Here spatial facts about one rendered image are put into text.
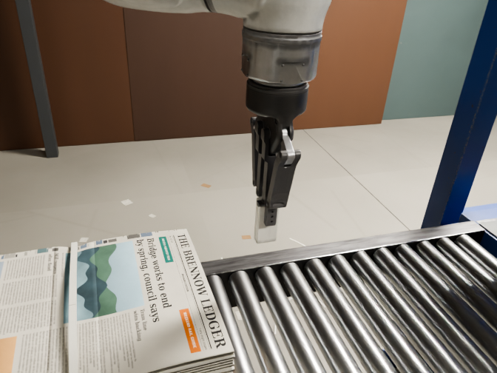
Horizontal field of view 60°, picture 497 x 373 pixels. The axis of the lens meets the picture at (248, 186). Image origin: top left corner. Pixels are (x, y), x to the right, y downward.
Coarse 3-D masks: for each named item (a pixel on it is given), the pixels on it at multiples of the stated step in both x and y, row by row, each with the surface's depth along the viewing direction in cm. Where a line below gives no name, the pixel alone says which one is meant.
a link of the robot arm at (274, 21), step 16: (208, 0) 45; (224, 0) 45; (240, 0) 44; (256, 0) 43; (272, 0) 43; (288, 0) 42; (304, 0) 43; (320, 0) 44; (240, 16) 46; (256, 16) 45; (272, 16) 44; (288, 16) 44; (304, 16) 44; (320, 16) 45; (272, 32) 45; (288, 32) 44; (304, 32) 45
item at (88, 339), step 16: (64, 256) 68; (80, 256) 68; (64, 272) 64; (80, 272) 64; (64, 288) 61; (80, 288) 62; (96, 288) 62; (64, 304) 59; (80, 304) 59; (96, 304) 59; (64, 320) 56; (80, 320) 57; (96, 320) 57; (64, 336) 54; (80, 336) 54; (96, 336) 54; (48, 352) 52; (64, 352) 52; (80, 352) 52; (96, 352) 52; (48, 368) 50; (64, 368) 50; (80, 368) 51; (96, 368) 50
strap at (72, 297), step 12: (72, 252) 67; (72, 264) 64; (72, 276) 62; (72, 288) 60; (72, 300) 57; (72, 312) 56; (72, 324) 54; (72, 336) 53; (72, 348) 51; (72, 360) 50; (72, 372) 49
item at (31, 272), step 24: (0, 264) 65; (24, 264) 65; (48, 264) 66; (0, 288) 61; (24, 288) 61; (48, 288) 61; (0, 312) 57; (24, 312) 57; (48, 312) 57; (0, 336) 53; (24, 336) 54; (48, 336) 54; (0, 360) 50; (24, 360) 51
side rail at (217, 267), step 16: (448, 224) 123; (464, 224) 123; (352, 240) 114; (368, 240) 114; (384, 240) 115; (400, 240) 115; (416, 240) 115; (432, 240) 117; (480, 240) 123; (240, 256) 106; (256, 256) 106; (272, 256) 106; (288, 256) 107; (304, 256) 107; (320, 256) 107; (208, 272) 100; (224, 272) 101; (304, 272) 108; (256, 288) 106
